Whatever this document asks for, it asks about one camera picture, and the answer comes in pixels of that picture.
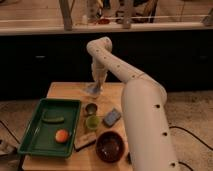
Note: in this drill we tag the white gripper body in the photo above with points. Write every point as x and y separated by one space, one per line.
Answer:
99 73

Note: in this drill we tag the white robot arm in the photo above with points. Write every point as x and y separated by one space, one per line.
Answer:
142 103

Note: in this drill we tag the small metal cup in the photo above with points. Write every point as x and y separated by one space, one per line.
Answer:
91 109

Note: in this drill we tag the green cup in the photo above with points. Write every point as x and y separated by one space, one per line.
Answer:
92 122

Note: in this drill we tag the blue sponge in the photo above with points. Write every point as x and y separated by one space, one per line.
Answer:
111 117

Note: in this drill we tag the green cucumber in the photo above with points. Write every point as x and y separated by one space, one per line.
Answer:
53 120

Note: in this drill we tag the orange fruit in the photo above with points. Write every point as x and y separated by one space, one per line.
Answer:
61 136

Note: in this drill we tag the brown bowl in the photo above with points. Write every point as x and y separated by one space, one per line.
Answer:
110 147

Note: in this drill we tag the green plastic tray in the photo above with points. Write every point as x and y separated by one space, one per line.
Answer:
39 137

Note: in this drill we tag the black white brush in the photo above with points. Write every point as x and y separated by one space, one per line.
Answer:
128 158

